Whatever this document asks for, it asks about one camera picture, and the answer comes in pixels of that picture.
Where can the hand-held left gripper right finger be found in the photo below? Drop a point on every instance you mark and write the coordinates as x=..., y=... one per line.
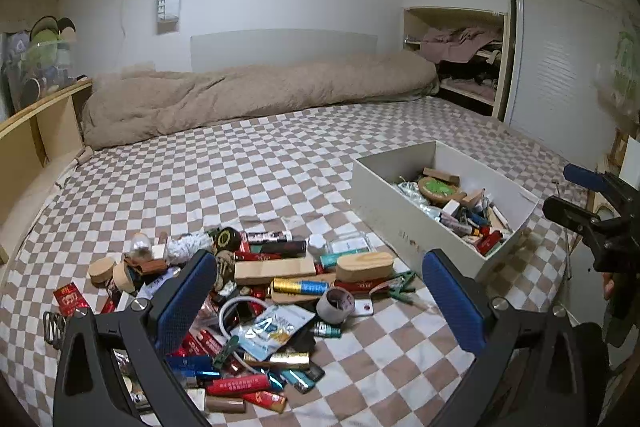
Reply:
x=450, y=297

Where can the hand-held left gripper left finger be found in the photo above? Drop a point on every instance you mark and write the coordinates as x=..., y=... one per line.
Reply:
x=180, y=302

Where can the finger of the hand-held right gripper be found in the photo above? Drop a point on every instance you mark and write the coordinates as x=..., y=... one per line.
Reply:
x=587, y=176
x=570, y=213

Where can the white storage box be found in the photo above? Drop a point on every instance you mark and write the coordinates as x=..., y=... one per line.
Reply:
x=400, y=207

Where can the person's right hand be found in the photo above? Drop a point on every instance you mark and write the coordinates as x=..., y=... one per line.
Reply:
x=608, y=287

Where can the brown leather item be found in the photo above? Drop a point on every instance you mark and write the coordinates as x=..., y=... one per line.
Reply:
x=147, y=267

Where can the green clothespin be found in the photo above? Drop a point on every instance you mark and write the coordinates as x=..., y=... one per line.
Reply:
x=400, y=287

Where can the white fluffy ball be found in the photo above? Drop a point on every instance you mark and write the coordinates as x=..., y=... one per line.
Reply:
x=187, y=247

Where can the navy blue box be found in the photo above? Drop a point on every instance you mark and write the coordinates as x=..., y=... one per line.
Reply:
x=190, y=362

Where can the round wooden box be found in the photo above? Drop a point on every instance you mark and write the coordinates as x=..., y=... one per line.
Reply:
x=123, y=278
x=102, y=271

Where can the green hair clip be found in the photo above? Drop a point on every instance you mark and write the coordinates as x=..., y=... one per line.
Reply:
x=225, y=353

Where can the black round tin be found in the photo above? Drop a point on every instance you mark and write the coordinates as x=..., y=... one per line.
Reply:
x=226, y=239

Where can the blue white snack packet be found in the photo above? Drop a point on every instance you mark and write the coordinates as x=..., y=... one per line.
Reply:
x=275, y=332

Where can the long wooden block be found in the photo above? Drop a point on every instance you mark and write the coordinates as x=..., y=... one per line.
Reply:
x=275, y=271

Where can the green round item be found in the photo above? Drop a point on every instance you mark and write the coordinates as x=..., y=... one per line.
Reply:
x=437, y=192

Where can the red patterned small box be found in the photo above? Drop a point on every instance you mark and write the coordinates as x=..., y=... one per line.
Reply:
x=70, y=299

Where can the black red long box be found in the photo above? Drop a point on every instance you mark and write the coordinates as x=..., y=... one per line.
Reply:
x=277, y=249

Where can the white sliding door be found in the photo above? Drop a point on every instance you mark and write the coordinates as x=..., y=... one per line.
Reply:
x=560, y=67

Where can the grey tape roll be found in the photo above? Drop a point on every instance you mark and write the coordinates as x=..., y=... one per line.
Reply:
x=335, y=304

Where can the gold and blue tube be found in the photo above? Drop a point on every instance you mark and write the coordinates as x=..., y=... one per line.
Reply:
x=300, y=287

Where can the checkered bed sheet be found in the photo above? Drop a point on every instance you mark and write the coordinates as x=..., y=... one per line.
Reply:
x=200, y=182

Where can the gold lipstick tube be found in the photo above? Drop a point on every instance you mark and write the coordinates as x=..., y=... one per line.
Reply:
x=290, y=360

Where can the open closet shelf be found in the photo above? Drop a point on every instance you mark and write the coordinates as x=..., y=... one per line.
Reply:
x=502, y=72

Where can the teal lighter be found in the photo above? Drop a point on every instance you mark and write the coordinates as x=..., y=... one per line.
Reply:
x=302, y=379

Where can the pile of pink clothes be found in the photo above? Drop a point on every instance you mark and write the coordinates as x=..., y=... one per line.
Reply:
x=455, y=42

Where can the wooden side shelf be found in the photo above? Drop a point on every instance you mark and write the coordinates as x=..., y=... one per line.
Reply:
x=30, y=147

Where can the beige duvet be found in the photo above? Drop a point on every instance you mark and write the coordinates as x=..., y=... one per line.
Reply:
x=250, y=97

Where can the stack of hats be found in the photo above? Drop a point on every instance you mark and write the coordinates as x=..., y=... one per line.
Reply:
x=47, y=57

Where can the white hanging wall sign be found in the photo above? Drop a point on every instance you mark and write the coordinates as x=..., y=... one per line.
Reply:
x=169, y=2

